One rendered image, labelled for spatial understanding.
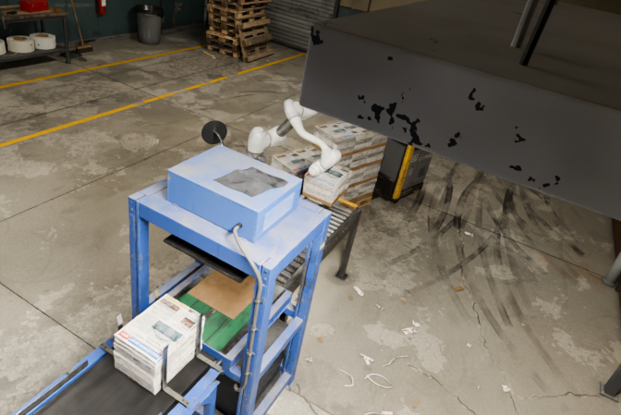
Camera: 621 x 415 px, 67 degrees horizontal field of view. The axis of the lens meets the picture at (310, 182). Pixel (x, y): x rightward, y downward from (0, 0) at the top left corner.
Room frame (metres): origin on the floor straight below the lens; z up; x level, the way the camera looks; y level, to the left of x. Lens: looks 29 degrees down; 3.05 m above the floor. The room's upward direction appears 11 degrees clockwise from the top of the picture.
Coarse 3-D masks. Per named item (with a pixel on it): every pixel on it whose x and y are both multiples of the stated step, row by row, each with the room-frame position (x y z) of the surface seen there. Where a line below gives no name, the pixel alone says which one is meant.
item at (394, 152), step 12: (396, 144) 5.53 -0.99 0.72; (384, 156) 5.62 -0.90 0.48; (396, 156) 5.50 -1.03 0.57; (420, 156) 5.51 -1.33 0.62; (384, 168) 5.59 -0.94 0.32; (396, 168) 5.47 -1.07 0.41; (408, 168) 5.37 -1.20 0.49; (420, 168) 5.58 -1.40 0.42; (408, 180) 5.43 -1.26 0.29; (420, 180) 5.66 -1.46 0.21; (408, 192) 5.49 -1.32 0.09
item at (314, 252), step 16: (320, 208) 2.38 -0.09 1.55; (320, 240) 2.30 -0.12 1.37; (320, 256) 2.33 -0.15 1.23; (304, 272) 2.32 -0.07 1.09; (304, 288) 2.31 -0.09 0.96; (304, 304) 2.30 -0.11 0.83; (304, 320) 2.31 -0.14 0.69; (288, 352) 2.32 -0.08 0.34; (288, 368) 2.31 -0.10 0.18; (288, 384) 2.30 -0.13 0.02
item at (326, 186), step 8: (320, 176) 3.50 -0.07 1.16; (328, 176) 3.52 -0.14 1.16; (336, 176) 3.53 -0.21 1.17; (304, 184) 3.51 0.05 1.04; (312, 184) 3.47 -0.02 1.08; (320, 184) 3.43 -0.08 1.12; (328, 184) 3.40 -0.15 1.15; (336, 184) 3.43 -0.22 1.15; (312, 192) 3.48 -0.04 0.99; (320, 192) 3.45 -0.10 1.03; (328, 192) 3.41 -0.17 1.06; (336, 192) 3.48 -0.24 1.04; (328, 200) 3.42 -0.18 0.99
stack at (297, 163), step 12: (276, 156) 4.35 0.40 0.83; (288, 156) 4.40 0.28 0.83; (300, 156) 4.45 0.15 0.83; (312, 156) 4.51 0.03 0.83; (348, 156) 4.69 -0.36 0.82; (360, 156) 4.87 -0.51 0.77; (288, 168) 4.16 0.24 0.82; (300, 168) 4.19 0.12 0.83; (348, 168) 4.73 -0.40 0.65; (360, 168) 4.90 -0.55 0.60; (360, 180) 4.93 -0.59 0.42; (300, 192) 4.20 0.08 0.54; (348, 192) 4.80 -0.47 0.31
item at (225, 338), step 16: (208, 272) 2.47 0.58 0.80; (176, 288) 2.26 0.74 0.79; (192, 304) 2.15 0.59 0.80; (272, 304) 2.29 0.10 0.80; (288, 304) 2.40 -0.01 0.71; (208, 320) 2.05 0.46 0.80; (224, 320) 2.07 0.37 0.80; (240, 320) 2.10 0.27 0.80; (272, 320) 2.20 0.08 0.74; (208, 336) 1.92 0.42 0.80; (224, 336) 1.95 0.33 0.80; (240, 336) 1.97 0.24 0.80; (208, 352) 1.86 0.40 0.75; (224, 352) 1.84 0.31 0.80; (240, 352) 1.89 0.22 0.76
